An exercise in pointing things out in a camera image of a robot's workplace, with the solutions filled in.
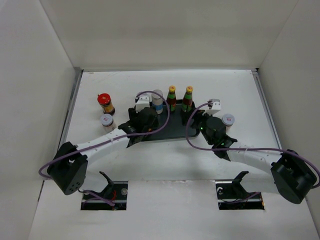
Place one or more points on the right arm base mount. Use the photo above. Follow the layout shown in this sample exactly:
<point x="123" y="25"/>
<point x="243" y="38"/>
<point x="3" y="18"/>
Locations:
<point x="232" y="196"/>

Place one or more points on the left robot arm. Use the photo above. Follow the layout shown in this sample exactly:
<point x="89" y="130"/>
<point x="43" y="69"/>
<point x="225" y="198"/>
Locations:
<point x="70" y="173"/>

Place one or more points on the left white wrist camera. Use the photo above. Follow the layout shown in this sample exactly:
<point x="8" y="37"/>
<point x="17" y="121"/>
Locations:
<point x="142" y="101"/>

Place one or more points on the silver lid jar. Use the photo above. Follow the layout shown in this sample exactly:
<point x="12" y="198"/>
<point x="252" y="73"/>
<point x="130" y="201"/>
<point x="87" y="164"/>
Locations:
<point x="157" y="101"/>

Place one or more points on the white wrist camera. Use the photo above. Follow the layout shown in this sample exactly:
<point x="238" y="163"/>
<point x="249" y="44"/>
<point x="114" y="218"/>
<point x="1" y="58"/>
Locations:
<point x="214" y="106"/>
<point x="142" y="101"/>

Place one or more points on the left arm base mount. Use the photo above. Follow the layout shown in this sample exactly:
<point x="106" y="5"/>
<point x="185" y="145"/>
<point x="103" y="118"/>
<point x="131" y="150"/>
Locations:
<point x="113" y="196"/>

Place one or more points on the yellow cap sauce bottle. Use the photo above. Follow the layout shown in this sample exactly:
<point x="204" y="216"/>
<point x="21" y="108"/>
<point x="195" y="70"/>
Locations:
<point x="187" y="100"/>
<point x="171" y="98"/>

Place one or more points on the right white jar red label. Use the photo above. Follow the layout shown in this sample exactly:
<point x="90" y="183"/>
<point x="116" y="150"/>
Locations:
<point x="228" y="120"/>

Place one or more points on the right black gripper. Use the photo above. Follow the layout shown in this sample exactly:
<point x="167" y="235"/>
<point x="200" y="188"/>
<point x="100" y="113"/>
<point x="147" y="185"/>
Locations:
<point x="199" y="116"/>

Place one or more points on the black plastic tray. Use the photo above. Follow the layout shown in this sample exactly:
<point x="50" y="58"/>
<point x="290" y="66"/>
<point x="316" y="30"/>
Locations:
<point x="175" y="128"/>

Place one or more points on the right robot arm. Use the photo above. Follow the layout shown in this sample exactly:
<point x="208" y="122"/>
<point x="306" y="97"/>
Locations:
<point x="293" y="175"/>

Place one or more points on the white jar red label lid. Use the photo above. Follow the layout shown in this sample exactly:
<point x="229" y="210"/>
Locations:
<point x="107" y="121"/>

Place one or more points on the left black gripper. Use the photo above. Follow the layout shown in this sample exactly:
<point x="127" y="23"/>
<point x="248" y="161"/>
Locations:
<point x="133" y="114"/>

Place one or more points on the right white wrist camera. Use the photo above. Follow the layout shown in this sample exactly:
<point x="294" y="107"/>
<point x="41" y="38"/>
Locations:
<point x="214" y="106"/>

